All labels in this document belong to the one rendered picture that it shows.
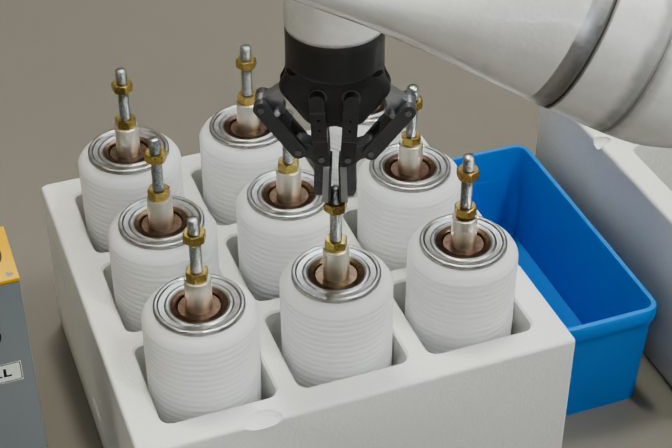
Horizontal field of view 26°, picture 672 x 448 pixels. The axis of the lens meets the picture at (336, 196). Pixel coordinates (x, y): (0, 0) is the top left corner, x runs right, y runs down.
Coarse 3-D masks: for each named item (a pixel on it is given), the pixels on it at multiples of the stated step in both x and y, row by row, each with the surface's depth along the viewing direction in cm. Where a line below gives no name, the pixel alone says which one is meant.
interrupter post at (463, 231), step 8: (456, 216) 123; (456, 224) 123; (464, 224) 123; (472, 224) 123; (456, 232) 124; (464, 232) 123; (472, 232) 123; (456, 240) 124; (464, 240) 124; (472, 240) 124; (456, 248) 125; (464, 248) 124; (472, 248) 125
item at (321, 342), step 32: (288, 288) 121; (384, 288) 121; (288, 320) 122; (320, 320) 119; (352, 320) 119; (384, 320) 122; (288, 352) 124; (320, 352) 121; (352, 352) 121; (384, 352) 124; (320, 384) 123
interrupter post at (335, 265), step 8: (328, 256) 120; (336, 256) 119; (344, 256) 120; (328, 264) 120; (336, 264) 120; (344, 264) 120; (328, 272) 121; (336, 272) 120; (344, 272) 121; (328, 280) 121; (336, 280) 121; (344, 280) 121
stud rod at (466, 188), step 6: (468, 156) 120; (474, 156) 120; (468, 162) 120; (474, 162) 120; (462, 168) 121; (468, 168) 120; (462, 186) 121; (468, 186) 121; (462, 192) 122; (468, 192) 122; (462, 198) 122; (468, 198) 122; (462, 204) 122; (468, 204) 122
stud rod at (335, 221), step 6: (336, 186) 117; (336, 192) 116; (336, 198) 117; (336, 204) 117; (330, 216) 118; (336, 216) 118; (330, 222) 118; (336, 222) 118; (330, 228) 119; (336, 228) 118; (330, 234) 119; (336, 234) 119; (336, 240) 119
